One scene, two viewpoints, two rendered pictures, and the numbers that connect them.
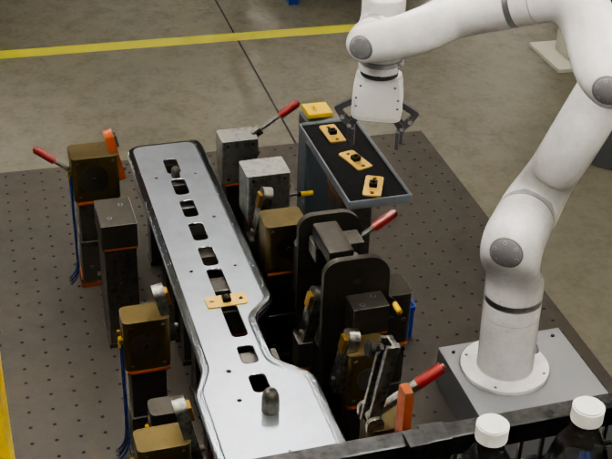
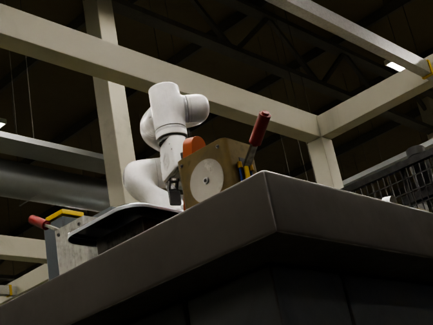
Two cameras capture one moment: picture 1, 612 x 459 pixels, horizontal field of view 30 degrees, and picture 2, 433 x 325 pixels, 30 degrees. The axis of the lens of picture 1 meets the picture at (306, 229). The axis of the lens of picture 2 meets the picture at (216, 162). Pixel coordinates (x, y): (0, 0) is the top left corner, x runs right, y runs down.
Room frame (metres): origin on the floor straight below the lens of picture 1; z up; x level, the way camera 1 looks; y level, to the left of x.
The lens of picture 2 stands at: (3.07, 1.54, 0.53)
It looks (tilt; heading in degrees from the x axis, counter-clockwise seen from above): 23 degrees up; 236
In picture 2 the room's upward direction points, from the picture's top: 11 degrees counter-clockwise
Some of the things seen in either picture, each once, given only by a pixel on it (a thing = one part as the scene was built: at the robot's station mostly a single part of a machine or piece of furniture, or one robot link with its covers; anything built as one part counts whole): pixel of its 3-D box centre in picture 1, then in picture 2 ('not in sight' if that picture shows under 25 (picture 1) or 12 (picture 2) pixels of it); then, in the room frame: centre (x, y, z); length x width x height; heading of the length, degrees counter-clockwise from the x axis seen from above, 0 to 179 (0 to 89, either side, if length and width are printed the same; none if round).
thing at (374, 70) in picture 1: (381, 64); (171, 136); (2.07, -0.14, 1.44); 0.09 x 0.08 x 0.03; 84
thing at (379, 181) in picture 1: (372, 184); not in sight; (2.07, -0.14, 1.17); 0.08 x 0.04 x 0.01; 173
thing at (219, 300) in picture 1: (226, 298); not in sight; (1.87, 0.16, 1.01); 0.08 x 0.04 x 0.01; 108
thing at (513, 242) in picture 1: (515, 256); not in sight; (1.91, -0.42, 1.10); 0.19 x 0.12 x 0.24; 157
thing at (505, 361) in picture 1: (508, 332); not in sight; (1.94, -0.44, 0.89); 0.19 x 0.19 x 0.18
